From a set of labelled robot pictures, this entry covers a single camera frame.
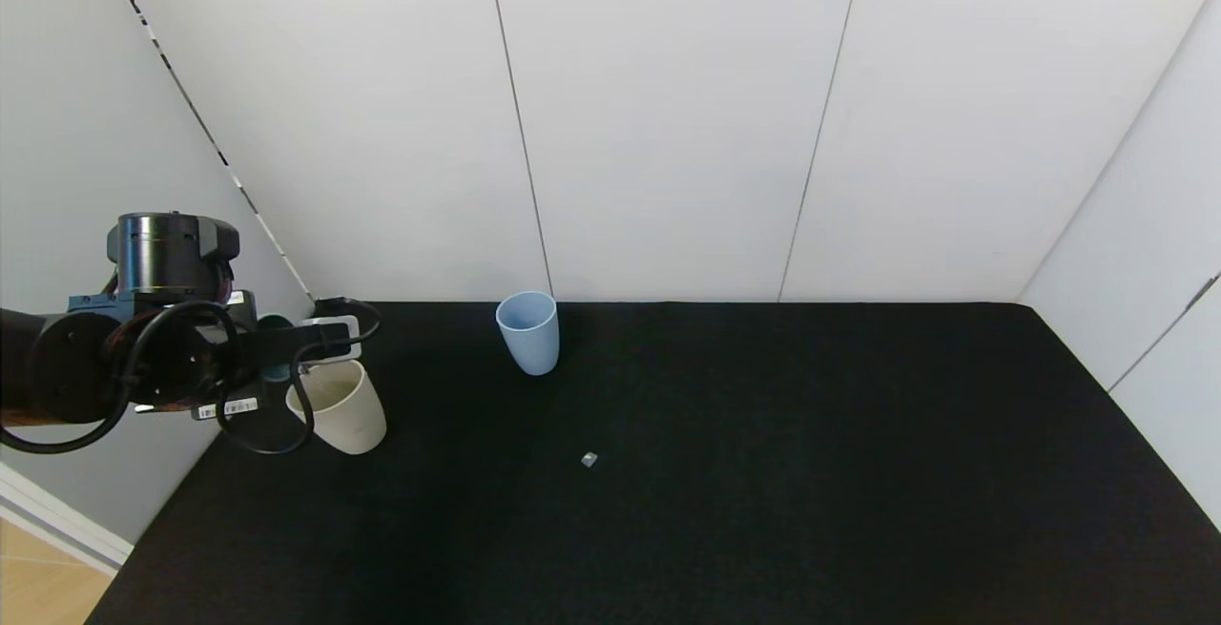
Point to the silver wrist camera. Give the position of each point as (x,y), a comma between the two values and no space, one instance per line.
(334,331)

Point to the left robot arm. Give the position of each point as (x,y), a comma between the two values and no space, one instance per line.
(86,367)

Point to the beige plastic cup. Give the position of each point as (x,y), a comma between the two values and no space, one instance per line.
(353,420)

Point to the white baseboard strip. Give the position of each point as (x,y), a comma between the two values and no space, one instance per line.
(52,520)

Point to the teal plastic cup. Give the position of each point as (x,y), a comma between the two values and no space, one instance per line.
(277,329)

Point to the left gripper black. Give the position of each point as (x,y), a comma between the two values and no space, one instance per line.
(229,407)

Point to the light blue plastic cup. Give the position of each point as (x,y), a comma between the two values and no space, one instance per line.
(532,350)

